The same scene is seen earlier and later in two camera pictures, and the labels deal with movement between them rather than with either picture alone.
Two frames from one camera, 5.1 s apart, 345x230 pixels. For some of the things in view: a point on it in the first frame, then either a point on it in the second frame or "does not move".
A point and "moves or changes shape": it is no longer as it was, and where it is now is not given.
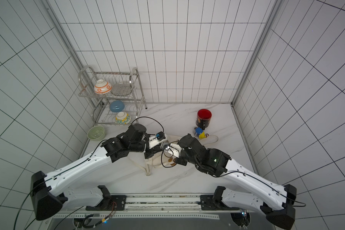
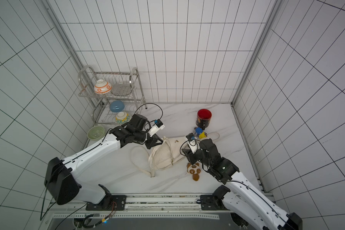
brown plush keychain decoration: [172, 161] → [194, 169]
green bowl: [96, 132] does not move
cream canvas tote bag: [154, 159] moves or changes shape
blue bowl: [117, 106] does not move
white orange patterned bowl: [102, 87] does not move
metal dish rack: [120, 95] does not move
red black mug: [203, 118] does not move
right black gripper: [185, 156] → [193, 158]
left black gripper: [152, 152] → [153, 142]
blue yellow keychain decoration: [199, 132] does not move
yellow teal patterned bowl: [123, 118] does not move
